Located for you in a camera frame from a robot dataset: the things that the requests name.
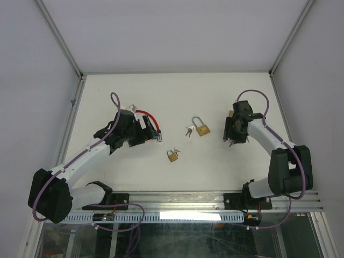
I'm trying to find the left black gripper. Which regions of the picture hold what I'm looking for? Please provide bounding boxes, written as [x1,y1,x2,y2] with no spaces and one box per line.
[123,114,159,147]

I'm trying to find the red cable lock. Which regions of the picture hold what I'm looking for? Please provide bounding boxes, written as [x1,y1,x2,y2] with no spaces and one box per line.
[136,110,163,142]

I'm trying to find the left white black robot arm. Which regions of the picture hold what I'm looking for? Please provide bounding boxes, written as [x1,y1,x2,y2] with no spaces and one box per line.
[28,109,161,224]

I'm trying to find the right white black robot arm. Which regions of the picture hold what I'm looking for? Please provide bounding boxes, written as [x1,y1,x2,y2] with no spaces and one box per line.
[223,101,314,212]

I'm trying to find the long shackle brass padlock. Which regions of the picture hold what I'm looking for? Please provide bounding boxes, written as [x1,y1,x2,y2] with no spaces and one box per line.
[191,116,210,137]

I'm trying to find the small brass padlock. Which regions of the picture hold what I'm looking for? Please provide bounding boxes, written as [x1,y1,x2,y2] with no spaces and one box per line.
[167,150,178,162]

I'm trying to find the keys beside long padlock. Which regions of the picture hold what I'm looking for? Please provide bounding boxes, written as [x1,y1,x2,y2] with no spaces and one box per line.
[185,125,195,137]

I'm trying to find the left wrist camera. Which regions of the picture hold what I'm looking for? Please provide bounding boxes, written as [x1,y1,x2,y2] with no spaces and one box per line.
[121,104,137,113]

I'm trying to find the aluminium front rail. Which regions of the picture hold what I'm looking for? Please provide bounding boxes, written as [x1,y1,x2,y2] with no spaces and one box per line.
[32,190,321,213]

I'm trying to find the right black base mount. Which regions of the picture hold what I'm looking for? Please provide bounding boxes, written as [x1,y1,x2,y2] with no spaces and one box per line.
[223,193,273,212]

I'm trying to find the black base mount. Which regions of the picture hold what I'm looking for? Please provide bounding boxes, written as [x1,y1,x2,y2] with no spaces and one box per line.
[223,193,273,212]
[82,192,130,211]

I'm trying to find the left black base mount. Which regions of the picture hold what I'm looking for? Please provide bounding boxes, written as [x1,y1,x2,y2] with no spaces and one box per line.
[82,192,130,211]

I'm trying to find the grey slotted cable duct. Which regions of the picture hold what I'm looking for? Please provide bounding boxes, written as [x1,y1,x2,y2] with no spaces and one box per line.
[62,211,244,224]

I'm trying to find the right aluminium frame post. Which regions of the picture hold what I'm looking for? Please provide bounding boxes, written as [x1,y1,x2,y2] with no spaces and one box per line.
[269,0,316,77]

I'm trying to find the aluminium frame post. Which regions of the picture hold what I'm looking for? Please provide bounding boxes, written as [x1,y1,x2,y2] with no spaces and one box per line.
[33,0,83,79]
[269,0,316,77]

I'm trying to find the left aluminium frame post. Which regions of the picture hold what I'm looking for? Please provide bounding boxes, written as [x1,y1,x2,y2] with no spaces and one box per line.
[33,0,83,79]

